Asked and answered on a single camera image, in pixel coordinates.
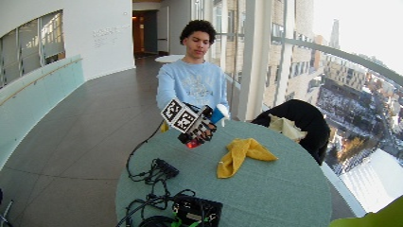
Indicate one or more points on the grey metal window railing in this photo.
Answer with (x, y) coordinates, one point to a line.
(336, 52)

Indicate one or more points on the small black hub box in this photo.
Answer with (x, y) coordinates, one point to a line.
(167, 167)

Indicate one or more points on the white cube with black markers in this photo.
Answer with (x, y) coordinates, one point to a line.
(181, 116)

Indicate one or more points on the blue bottle with white top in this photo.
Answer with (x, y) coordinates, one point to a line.
(219, 114)

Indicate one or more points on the beige cloth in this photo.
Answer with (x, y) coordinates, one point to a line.
(285, 126)

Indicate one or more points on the person in light blue sweatshirt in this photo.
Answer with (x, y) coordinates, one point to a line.
(191, 82)

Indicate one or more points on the yellow cloth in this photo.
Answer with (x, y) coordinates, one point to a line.
(240, 154)

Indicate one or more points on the yellow-green object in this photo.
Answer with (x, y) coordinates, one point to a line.
(378, 217)

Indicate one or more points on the large black electronics box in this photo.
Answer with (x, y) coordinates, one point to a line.
(197, 209)

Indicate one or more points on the dark metal stand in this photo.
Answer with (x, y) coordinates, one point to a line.
(4, 211)

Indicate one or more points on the white round table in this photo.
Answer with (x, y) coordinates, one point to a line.
(169, 58)

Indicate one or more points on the wooden wall handrail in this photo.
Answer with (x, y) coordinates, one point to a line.
(38, 80)

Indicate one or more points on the black jacket on chair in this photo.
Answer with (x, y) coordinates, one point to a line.
(309, 123)

